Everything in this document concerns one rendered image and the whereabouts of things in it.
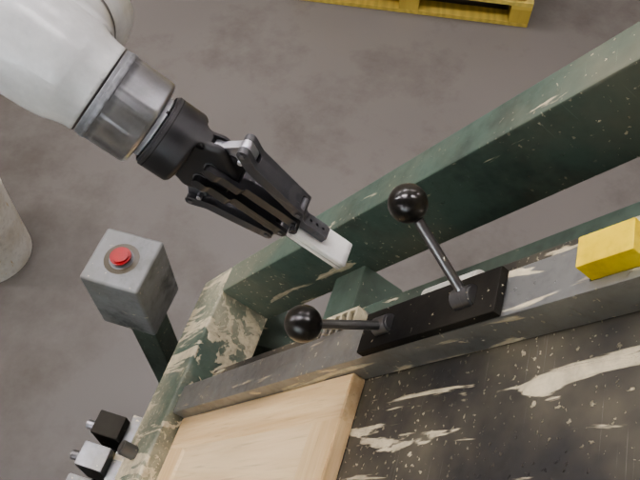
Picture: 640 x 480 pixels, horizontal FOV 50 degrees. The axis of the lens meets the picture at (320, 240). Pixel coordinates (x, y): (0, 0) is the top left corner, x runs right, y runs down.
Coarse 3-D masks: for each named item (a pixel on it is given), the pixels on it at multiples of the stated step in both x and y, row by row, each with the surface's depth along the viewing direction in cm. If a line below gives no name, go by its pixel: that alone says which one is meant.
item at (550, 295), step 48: (528, 288) 60; (576, 288) 55; (624, 288) 52; (336, 336) 83; (432, 336) 67; (480, 336) 64; (528, 336) 62; (192, 384) 116; (240, 384) 100; (288, 384) 89
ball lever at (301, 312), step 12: (288, 312) 67; (300, 312) 66; (312, 312) 67; (288, 324) 67; (300, 324) 66; (312, 324) 66; (324, 324) 69; (336, 324) 70; (348, 324) 70; (360, 324) 71; (372, 324) 72; (384, 324) 72; (300, 336) 66; (312, 336) 67
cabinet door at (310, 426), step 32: (320, 384) 85; (352, 384) 79; (192, 416) 114; (224, 416) 103; (256, 416) 94; (288, 416) 87; (320, 416) 80; (352, 416) 78; (192, 448) 107; (224, 448) 98; (256, 448) 90; (288, 448) 83; (320, 448) 77
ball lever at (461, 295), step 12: (396, 192) 63; (408, 192) 62; (420, 192) 63; (396, 204) 63; (408, 204) 62; (420, 204) 62; (396, 216) 63; (408, 216) 63; (420, 216) 63; (420, 228) 64; (432, 240) 64; (432, 252) 64; (444, 264) 64; (456, 276) 64; (456, 288) 64; (468, 288) 63; (456, 300) 64; (468, 300) 63
